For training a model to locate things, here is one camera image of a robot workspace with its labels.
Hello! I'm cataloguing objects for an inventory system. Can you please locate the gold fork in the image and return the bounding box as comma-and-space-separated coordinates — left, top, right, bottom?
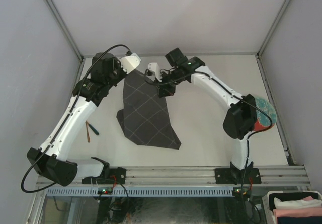
85, 121, 91, 143

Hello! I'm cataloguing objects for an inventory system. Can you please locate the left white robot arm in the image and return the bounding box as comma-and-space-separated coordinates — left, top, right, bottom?
27, 51, 141, 186

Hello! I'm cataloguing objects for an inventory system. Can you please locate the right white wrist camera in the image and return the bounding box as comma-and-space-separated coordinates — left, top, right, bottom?
148, 62, 162, 82

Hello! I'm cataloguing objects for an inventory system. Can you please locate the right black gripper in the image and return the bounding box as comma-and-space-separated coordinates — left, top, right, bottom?
155, 68, 186, 98

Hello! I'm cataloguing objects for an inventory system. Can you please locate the red and teal plate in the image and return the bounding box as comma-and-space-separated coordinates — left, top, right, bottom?
254, 96, 277, 132

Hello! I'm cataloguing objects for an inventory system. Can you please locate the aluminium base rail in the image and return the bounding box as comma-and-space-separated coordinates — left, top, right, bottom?
36, 165, 310, 186

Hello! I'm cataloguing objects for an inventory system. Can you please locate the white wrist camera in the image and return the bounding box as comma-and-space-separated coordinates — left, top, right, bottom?
119, 53, 141, 74
148, 62, 162, 82

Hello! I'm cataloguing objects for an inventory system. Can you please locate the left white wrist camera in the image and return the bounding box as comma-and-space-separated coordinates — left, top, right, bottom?
119, 53, 141, 74

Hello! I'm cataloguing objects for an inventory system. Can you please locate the blue slotted cable duct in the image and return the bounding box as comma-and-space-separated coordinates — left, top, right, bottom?
46, 186, 233, 197

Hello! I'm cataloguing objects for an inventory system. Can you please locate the dark grey checked cloth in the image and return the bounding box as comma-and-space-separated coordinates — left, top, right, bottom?
116, 70, 181, 150

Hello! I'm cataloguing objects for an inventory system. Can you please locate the white laundry basket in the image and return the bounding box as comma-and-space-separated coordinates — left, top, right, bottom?
262, 191, 321, 223

